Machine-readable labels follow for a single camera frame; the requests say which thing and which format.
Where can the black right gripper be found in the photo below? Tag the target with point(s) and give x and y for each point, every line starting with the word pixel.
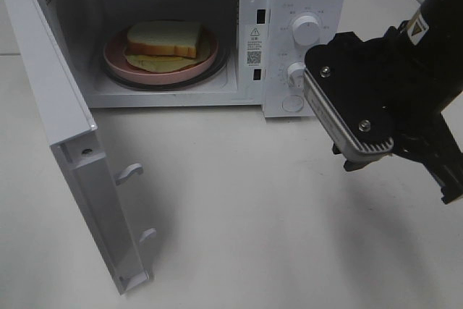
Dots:
pixel 416 82

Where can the round white door button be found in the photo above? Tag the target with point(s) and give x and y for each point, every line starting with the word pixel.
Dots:
pixel 293 104

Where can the white timer knob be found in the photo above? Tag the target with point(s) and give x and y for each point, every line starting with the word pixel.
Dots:
pixel 295 75

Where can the toast sandwich with filling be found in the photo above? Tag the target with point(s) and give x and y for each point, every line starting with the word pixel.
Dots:
pixel 163 46

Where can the pink round plate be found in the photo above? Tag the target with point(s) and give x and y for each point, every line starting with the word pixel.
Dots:
pixel 119 59

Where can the white microwave door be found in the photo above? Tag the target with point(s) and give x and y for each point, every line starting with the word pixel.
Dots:
pixel 73 138

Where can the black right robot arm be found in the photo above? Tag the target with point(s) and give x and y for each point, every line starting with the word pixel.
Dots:
pixel 445 14

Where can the upper white power knob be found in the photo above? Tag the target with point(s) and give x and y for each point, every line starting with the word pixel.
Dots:
pixel 306 30

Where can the white warning label sticker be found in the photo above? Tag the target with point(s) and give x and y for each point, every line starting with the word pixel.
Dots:
pixel 255 44

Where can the glass microwave turntable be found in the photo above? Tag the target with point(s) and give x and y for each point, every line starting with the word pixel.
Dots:
pixel 217 66

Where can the white microwave oven body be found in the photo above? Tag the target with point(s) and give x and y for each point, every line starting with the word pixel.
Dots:
pixel 88 25

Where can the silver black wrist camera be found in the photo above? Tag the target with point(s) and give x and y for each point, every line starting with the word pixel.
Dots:
pixel 337 87

